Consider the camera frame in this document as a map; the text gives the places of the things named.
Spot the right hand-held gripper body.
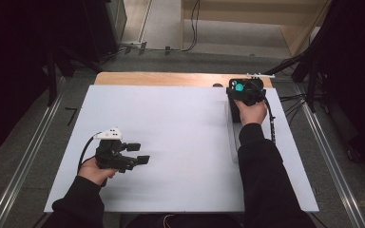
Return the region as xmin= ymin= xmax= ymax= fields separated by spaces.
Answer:
xmin=241 ymin=72 xmax=276 ymax=107

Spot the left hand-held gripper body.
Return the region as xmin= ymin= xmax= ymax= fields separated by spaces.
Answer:
xmin=93 ymin=126 xmax=139 ymax=174

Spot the clear plastic slotted tray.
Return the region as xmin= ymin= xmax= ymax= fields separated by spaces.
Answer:
xmin=223 ymin=91 xmax=245 ymax=164

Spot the person's right hand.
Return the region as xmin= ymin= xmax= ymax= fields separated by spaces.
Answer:
xmin=234 ymin=99 xmax=269 ymax=126

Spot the person's left hand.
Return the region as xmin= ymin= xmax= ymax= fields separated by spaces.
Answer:
xmin=77 ymin=157 xmax=119 ymax=186

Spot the white board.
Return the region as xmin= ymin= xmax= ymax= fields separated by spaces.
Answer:
xmin=43 ymin=85 xmax=319 ymax=214

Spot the black metal stand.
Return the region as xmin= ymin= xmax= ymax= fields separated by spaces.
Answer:
xmin=46 ymin=46 xmax=104 ymax=107
xmin=264 ymin=47 xmax=322 ymax=113

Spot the light wooden shelf unit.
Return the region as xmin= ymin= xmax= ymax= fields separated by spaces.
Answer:
xmin=180 ymin=0 xmax=332 ymax=57

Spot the dark curtain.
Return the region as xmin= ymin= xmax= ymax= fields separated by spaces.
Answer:
xmin=310 ymin=0 xmax=365 ymax=172
xmin=0 ymin=0 xmax=89 ymax=160

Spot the dark cabinet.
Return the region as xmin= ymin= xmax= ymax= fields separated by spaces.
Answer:
xmin=82 ymin=0 xmax=128 ymax=63

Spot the left hand-held gripper cable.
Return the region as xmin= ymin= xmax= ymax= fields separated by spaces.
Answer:
xmin=76 ymin=132 xmax=103 ymax=174

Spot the hand-held gripper cable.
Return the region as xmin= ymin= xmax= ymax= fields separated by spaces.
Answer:
xmin=76 ymin=132 xmax=103 ymax=174
xmin=263 ymin=96 xmax=278 ymax=143

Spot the right hand-held gripper cable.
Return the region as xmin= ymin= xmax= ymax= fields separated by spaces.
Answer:
xmin=263 ymin=96 xmax=278 ymax=143

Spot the bundle of black floor cables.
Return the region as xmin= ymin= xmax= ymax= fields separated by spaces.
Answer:
xmin=279 ymin=93 xmax=308 ymax=126

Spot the hanging black cable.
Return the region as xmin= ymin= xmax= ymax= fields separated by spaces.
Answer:
xmin=182 ymin=0 xmax=202 ymax=52

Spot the aluminium floor rail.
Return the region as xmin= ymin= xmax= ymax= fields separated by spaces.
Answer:
xmin=0 ymin=77 xmax=66 ymax=228
xmin=293 ymin=84 xmax=365 ymax=228

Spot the floor cable with clips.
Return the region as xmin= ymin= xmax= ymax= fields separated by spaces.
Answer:
xmin=118 ymin=42 xmax=184 ymax=56

